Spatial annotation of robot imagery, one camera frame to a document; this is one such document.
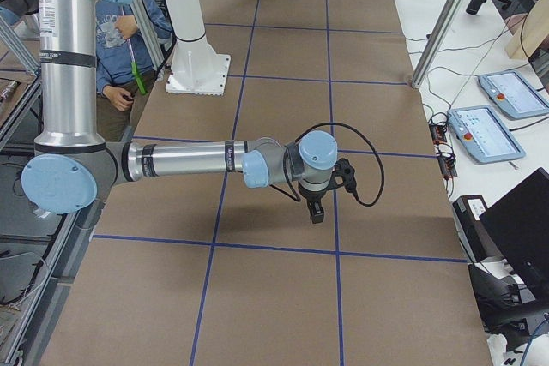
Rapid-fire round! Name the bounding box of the black laptop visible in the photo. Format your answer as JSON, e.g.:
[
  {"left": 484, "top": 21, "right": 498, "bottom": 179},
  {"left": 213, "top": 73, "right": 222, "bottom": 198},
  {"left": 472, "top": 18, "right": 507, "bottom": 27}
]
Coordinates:
[{"left": 480, "top": 167, "right": 548, "bottom": 299}]

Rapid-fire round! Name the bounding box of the brown paper table cover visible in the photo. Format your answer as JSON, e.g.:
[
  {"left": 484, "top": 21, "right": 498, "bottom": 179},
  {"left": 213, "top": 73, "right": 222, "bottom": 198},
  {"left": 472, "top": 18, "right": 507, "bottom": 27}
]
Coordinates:
[{"left": 41, "top": 0, "right": 491, "bottom": 365}]

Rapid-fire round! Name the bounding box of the near teach pendant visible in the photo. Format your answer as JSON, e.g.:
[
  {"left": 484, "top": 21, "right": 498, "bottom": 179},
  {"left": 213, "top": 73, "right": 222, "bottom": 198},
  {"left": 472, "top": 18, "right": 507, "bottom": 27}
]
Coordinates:
[{"left": 448, "top": 105, "right": 526, "bottom": 164}]

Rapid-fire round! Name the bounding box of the aluminium frame post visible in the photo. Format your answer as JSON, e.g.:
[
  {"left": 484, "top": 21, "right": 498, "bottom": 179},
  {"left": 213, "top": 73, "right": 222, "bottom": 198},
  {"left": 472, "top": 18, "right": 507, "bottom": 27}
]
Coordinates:
[{"left": 411, "top": 0, "right": 463, "bottom": 89}]

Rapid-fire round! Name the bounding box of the orange electronics board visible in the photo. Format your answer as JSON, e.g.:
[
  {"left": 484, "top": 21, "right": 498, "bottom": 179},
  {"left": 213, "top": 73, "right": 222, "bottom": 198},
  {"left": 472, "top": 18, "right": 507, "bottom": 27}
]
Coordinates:
[{"left": 429, "top": 124, "right": 448, "bottom": 145}]

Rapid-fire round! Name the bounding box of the far teach pendant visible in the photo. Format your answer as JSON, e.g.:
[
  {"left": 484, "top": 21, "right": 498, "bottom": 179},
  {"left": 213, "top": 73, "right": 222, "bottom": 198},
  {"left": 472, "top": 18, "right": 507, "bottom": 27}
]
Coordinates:
[{"left": 478, "top": 70, "right": 548, "bottom": 119}]

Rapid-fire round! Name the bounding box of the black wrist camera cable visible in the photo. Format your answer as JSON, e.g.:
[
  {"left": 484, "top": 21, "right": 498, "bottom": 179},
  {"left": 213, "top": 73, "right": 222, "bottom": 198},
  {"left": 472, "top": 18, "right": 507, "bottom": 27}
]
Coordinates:
[{"left": 274, "top": 122, "right": 386, "bottom": 207}]

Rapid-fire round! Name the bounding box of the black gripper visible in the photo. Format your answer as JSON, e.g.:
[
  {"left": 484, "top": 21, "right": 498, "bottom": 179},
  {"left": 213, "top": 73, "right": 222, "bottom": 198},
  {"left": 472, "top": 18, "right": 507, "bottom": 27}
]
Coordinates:
[{"left": 298, "top": 184, "right": 327, "bottom": 224}]

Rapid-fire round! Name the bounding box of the green and pink stick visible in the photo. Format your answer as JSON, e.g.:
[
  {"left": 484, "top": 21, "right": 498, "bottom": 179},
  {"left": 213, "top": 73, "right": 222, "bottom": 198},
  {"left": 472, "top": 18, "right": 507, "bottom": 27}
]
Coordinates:
[{"left": 118, "top": 24, "right": 148, "bottom": 95}]

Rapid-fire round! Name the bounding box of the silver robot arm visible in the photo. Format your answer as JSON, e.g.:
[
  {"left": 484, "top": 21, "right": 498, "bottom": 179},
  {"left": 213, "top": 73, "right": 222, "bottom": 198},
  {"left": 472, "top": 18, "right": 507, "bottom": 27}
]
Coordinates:
[{"left": 21, "top": 0, "right": 337, "bottom": 223}]

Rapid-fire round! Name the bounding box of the person in blue sweater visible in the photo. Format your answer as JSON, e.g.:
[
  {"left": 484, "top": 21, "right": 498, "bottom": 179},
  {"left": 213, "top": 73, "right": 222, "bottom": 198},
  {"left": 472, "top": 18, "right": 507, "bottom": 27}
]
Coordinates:
[{"left": 95, "top": 0, "right": 157, "bottom": 141}]

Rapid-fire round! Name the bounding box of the wooden board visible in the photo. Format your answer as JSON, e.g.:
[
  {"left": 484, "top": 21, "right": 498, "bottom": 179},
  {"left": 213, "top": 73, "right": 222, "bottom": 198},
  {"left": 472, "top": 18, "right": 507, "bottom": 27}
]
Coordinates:
[{"left": 505, "top": 0, "right": 548, "bottom": 59}]

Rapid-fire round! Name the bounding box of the black box with label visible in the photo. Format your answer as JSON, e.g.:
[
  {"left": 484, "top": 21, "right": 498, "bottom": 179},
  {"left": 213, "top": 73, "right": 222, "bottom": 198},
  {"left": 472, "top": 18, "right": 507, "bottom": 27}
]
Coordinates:
[{"left": 452, "top": 195, "right": 500, "bottom": 262}]

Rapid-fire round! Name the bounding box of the white camera stand column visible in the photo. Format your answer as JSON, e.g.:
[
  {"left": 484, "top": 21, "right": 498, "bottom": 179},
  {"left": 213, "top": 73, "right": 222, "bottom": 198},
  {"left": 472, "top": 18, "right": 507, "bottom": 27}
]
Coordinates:
[{"left": 165, "top": 0, "right": 231, "bottom": 95}]

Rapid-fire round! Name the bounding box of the teach pendant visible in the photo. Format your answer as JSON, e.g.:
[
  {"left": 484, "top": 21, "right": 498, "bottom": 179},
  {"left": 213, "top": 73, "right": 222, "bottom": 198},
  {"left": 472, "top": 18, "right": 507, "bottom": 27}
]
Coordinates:
[
  {"left": 448, "top": 105, "right": 526, "bottom": 164},
  {"left": 478, "top": 70, "right": 548, "bottom": 119}
]

